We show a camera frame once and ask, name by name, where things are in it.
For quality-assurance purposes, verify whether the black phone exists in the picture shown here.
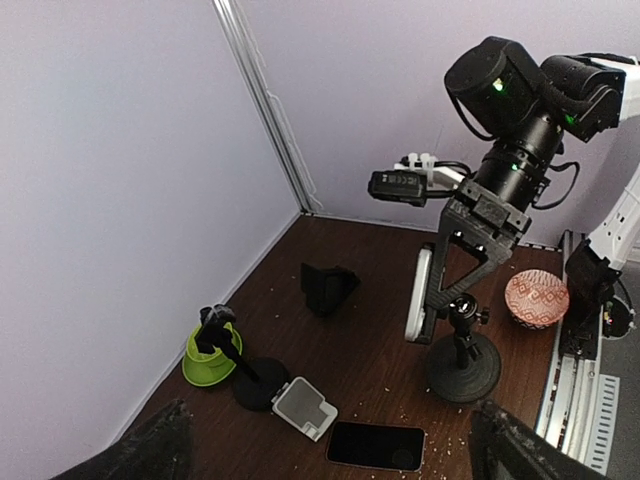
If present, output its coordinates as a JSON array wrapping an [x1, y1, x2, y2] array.
[[404, 245, 433, 344]]

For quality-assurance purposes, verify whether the pink phone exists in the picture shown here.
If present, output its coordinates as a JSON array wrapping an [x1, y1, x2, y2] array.
[[326, 421, 426, 471]]

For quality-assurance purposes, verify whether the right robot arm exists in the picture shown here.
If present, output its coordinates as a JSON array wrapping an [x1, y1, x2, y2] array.
[[416, 37, 639, 344]]

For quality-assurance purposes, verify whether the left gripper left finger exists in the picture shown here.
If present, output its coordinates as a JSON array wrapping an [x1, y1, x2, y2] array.
[[56, 399, 193, 479]]

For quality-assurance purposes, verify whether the right aluminium frame post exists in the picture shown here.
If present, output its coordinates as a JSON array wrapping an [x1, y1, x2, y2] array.
[[212, 0, 324, 215]]

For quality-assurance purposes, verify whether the black wedge phone stand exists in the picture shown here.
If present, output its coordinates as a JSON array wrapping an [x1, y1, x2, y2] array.
[[300, 263, 361, 318]]

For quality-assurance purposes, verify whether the white folding phone stand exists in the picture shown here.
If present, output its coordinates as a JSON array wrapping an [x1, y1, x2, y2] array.
[[271, 376, 339, 443]]

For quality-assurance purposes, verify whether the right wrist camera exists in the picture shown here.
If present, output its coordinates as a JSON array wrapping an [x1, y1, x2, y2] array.
[[367, 170, 427, 207]]

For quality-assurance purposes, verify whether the green bowl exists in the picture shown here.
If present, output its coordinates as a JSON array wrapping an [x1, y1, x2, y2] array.
[[181, 327, 236, 388]]

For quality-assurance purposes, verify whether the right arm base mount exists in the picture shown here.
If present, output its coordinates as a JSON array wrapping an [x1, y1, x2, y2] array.
[[559, 239, 635, 360]]

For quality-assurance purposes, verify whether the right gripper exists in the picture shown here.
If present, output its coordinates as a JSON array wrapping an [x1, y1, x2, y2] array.
[[422, 180, 531, 345]]

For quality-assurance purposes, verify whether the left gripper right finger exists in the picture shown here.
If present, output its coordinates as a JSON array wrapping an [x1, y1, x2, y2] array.
[[469, 399, 606, 480]]

